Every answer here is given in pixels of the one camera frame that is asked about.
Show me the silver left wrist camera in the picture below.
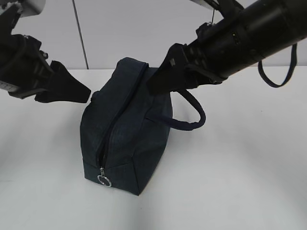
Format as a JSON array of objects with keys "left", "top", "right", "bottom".
[{"left": 0, "top": 0, "right": 46, "bottom": 17}]

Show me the dark blue fabric lunch bag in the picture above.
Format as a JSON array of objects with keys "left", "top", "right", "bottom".
[{"left": 80, "top": 57, "right": 206, "bottom": 196}]

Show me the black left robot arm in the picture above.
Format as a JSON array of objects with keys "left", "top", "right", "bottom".
[{"left": 0, "top": 0, "right": 91, "bottom": 104}]

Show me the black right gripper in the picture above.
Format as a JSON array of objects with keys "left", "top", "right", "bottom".
[{"left": 147, "top": 23, "right": 240, "bottom": 95}]

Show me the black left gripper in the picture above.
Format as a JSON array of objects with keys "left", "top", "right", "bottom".
[{"left": 0, "top": 34, "right": 91, "bottom": 104}]

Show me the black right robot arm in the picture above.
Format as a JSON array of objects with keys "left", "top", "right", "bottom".
[{"left": 147, "top": 0, "right": 307, "bottom": 94}]

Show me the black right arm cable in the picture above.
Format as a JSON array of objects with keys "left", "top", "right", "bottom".
[{"left": 258, "top": 43, "right": 298, "bottom": 88}]

